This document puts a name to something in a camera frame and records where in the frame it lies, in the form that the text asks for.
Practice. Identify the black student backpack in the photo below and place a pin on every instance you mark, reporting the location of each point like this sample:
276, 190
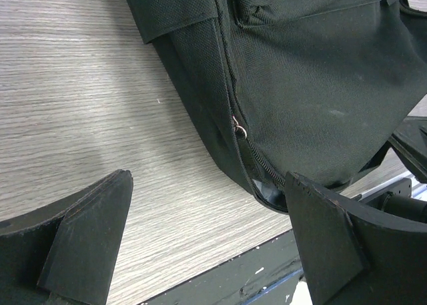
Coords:
315, 87

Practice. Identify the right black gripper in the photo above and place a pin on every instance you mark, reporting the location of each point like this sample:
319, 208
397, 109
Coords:
409, 143

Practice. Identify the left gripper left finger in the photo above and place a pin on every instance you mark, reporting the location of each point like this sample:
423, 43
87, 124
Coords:
65, 252

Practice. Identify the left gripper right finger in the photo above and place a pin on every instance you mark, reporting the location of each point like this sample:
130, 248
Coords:
354, 253

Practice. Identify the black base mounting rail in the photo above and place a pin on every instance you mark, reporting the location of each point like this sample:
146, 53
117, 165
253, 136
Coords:
271, 272

